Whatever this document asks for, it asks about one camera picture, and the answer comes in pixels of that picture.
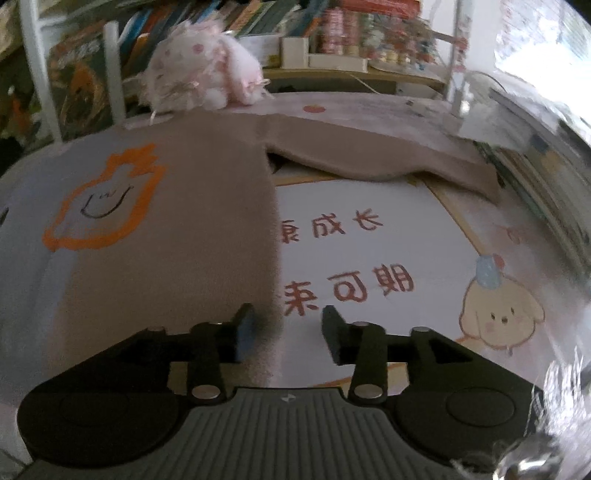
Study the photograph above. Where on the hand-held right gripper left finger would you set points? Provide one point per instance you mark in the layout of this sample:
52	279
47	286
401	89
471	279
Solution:
246	333

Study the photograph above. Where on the row of small figurines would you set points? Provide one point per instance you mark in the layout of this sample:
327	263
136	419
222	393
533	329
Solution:
369	34

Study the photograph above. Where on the clear plastic wrap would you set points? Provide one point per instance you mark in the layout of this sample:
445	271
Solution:
565	415

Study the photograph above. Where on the white printed desk mat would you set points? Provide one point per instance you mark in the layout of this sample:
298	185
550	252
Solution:
383	240

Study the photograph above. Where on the wooden shelf board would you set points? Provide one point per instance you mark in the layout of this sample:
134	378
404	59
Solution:
369	79

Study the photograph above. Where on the white post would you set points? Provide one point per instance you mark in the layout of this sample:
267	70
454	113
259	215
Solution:
457	60

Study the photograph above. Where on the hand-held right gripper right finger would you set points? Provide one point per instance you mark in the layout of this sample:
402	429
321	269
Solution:
330	336

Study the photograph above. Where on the pink plush toy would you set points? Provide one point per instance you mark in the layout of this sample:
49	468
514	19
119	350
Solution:
198	69

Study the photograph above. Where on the row of books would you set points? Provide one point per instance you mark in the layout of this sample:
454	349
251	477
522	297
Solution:
217	16

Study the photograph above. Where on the beige sweater with orange print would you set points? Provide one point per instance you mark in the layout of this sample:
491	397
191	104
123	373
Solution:
198	217

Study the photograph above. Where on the dark comic book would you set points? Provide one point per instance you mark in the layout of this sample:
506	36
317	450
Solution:
83	83

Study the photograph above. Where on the white storage box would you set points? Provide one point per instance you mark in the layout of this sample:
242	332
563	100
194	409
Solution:
295	51

